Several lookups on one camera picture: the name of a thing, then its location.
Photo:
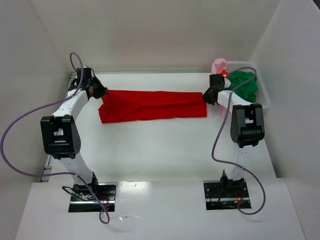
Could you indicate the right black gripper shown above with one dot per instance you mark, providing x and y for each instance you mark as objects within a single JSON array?
[{"x": 208, "y": 94}]

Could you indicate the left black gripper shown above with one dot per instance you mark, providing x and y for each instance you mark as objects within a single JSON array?
[{"x": 99, "y": 88}]

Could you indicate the red t-shirt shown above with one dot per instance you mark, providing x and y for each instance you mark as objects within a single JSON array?
[{"x": 120, "y": 106}]

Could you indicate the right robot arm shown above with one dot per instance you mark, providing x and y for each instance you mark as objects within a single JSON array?
[{"x": 247, "y": 123}]

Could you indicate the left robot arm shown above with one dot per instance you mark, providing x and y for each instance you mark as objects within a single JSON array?
[{"x": 60, "y": 135}]

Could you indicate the orange t-shirt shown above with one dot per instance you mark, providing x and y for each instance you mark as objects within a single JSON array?
[{"x": 224, "y": 73}]

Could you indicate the pink t-shirt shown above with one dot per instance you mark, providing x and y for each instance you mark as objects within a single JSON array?
[{"x": 218, "y": 65}]

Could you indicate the green t-shirt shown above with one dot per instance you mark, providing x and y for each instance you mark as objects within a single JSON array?
[{"x": 247, "y": 91}]

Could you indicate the white plastic basket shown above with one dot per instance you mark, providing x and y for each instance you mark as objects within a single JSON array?
[{"x": 262, "y": 96}]

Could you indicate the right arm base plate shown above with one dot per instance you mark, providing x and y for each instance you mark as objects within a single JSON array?
[{"x": 227, "y": 198}]

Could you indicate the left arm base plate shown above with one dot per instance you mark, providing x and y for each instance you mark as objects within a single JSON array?
[{"x": 82, "y": 201}]

